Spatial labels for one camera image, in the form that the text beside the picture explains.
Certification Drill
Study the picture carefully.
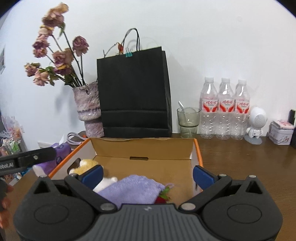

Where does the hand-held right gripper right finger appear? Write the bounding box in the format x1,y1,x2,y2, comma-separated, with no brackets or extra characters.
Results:
179,165,264,213

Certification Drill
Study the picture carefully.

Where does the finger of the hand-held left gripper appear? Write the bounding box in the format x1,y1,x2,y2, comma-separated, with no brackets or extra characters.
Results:
20,147,56,168

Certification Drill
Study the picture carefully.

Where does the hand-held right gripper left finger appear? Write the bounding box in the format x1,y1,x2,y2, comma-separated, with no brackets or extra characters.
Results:
33,165,118,213

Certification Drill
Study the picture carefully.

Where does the purple knitted cloth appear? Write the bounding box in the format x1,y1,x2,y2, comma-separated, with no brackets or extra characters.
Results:
97,175,174,208

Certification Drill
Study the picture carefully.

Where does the orange cardboard box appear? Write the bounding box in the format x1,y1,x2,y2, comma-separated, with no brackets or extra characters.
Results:
48,137,204,204

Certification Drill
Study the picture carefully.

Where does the person's left hand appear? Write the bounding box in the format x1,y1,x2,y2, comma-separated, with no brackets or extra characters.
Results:
0,184,15,226

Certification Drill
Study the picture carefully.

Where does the yellow and white plush toy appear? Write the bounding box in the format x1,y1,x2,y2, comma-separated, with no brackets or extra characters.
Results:
68,158,118,193

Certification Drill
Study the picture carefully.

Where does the rack of colourful packets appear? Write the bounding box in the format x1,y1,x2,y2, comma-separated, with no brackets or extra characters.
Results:
0,115,27,158

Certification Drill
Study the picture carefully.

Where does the purple tissue box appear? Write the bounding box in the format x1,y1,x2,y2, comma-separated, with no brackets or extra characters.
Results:
32,142,72,176

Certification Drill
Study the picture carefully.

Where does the red strawberry toy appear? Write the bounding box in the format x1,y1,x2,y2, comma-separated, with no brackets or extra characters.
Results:
154,186,171,204

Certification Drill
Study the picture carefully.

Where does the grey glass cup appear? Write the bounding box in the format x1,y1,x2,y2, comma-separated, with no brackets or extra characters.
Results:
177,107,201,139

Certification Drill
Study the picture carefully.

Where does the red label water bottle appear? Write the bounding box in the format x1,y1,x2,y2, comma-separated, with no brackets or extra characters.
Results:
199,77,219,139
216,78,235,140
231,79,251,141

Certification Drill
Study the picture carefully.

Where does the purple mottled vase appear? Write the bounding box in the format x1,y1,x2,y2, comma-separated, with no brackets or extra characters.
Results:
73,82,105,139

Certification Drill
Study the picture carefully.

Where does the clear plastic spoon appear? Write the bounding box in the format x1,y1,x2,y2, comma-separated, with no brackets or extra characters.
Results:
178,101,193,137

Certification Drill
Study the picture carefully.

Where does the white robot figure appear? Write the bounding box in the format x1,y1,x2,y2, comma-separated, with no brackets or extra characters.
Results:
244,107,268,145

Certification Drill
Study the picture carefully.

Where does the black paper bag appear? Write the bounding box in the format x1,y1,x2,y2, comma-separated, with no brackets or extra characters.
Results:
97,28,173,139

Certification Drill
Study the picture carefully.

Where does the dried rose bouquet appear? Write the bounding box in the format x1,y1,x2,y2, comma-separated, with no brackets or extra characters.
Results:
24,3,89,88

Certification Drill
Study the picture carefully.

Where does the white looped cable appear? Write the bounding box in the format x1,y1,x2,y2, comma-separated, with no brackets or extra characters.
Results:
67,132,88,144

